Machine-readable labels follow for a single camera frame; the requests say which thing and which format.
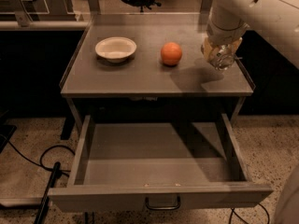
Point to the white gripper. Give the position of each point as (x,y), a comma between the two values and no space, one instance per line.
(224,35)

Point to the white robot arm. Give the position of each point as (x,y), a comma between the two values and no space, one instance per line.
(276,21)

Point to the grey counter cabinet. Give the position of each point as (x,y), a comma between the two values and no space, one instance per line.
(146,75)

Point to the open grey drawer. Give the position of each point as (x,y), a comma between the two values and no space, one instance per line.
(118,165)

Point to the orange fruit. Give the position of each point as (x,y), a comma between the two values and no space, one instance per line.
(171,53)

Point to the white bowl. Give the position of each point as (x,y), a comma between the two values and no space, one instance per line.
(115,49)

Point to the black pole on floor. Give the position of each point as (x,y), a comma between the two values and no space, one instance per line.
(44,204)

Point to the black drawer handle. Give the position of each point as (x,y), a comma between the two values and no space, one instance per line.
(163,203)

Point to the white horizontal rail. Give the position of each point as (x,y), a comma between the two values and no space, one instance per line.
(44,26)

